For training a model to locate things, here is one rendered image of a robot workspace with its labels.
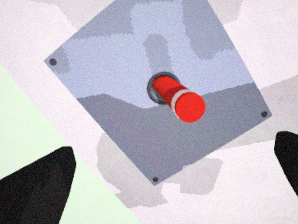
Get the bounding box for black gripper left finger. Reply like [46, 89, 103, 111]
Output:
[0, 145, 77, 224]

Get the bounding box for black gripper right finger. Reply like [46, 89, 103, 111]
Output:
[274, 131, 298, 197]

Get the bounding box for red peg with white band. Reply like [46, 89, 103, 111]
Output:
[152, 76, 205, 123]

